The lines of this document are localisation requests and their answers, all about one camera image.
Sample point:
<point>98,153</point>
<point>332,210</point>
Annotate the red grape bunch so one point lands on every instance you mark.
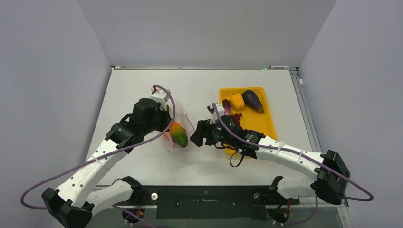
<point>236,118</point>

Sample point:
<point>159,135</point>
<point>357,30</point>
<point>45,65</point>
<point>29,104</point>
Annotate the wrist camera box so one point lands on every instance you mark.
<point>216,110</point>
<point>160,96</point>

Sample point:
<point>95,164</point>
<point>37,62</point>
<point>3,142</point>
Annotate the green orange mango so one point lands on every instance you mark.
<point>179,135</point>

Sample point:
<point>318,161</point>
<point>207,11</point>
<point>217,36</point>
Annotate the clear zip top bag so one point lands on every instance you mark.
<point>182,117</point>

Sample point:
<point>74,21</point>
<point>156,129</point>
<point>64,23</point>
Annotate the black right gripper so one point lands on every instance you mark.
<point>204,130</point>

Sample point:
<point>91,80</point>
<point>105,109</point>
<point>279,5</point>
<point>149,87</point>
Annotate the aluminium frame rail right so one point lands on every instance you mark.
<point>310,126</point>

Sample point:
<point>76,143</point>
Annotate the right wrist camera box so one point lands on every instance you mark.
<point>216,110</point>

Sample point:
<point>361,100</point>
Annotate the aluminium frame rail back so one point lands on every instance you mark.
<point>116,67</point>

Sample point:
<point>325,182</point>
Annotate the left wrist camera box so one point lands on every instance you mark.
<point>160,96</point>

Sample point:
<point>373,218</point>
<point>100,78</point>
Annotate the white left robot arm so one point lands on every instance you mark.
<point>74,203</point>

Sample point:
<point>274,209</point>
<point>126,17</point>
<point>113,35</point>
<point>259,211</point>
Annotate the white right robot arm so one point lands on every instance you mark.
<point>303,161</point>

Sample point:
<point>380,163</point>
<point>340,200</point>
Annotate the aluminium frame rail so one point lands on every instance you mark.
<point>116,67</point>
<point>310,126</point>

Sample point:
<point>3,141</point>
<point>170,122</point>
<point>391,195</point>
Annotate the yellow plastic tray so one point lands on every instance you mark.
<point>251,119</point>

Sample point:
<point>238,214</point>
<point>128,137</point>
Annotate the dark purple eggplant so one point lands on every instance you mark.
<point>252,101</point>

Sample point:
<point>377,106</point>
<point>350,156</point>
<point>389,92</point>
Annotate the yellow bell pepper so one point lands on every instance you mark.
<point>237,101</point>

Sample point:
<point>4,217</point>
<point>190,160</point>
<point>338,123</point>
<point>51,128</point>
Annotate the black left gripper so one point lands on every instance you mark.
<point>166,117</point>

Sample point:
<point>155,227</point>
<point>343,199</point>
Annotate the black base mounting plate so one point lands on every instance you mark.
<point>210,202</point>

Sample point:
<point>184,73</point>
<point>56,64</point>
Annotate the slim purple white eggplant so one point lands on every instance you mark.
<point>227,107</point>

